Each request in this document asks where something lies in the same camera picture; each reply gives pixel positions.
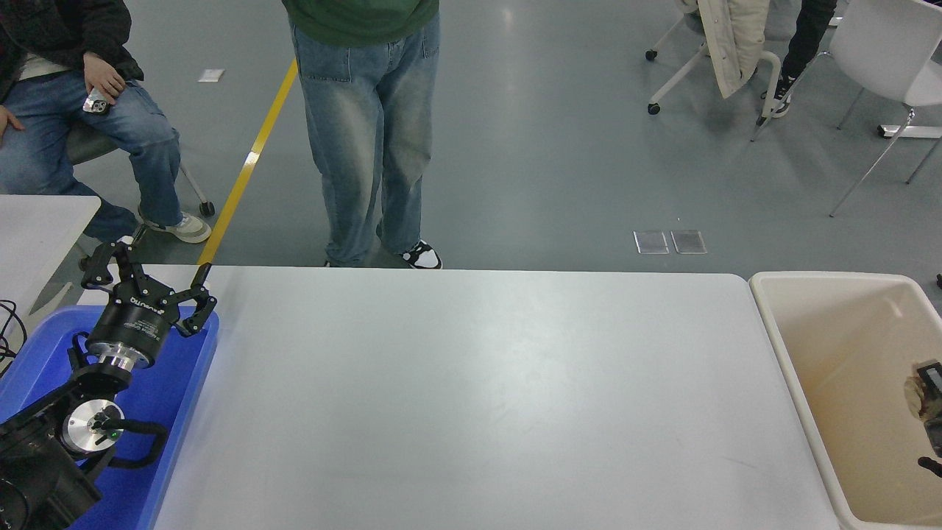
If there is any small white table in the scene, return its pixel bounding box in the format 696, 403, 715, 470
0, 195, 102, 317

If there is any white shell chair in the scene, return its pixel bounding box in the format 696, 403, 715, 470
751, 0, 942, 218

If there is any beige jacket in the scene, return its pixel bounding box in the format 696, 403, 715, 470
695, 0, 770, 100

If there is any white frame chair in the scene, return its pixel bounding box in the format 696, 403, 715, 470
645, 0, 782, 126

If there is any person's left hand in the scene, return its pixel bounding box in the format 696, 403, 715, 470
83, 52, 128, 101

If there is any tan paper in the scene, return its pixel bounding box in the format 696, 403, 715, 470
904, 370, 942, 426

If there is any blue plastic tray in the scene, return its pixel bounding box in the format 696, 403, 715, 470
0, 305, 220, 530

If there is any white table foot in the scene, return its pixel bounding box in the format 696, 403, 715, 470
877, 124, 942, 141

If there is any large pale plastic bin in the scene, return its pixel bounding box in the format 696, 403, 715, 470
748, 271, 942, 530

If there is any person's right hand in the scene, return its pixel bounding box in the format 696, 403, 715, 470
0, 105, 26, 144

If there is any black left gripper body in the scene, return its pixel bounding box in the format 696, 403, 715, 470
86, 290, 182, 368

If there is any black cable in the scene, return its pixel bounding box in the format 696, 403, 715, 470
0, 298, 29, 376

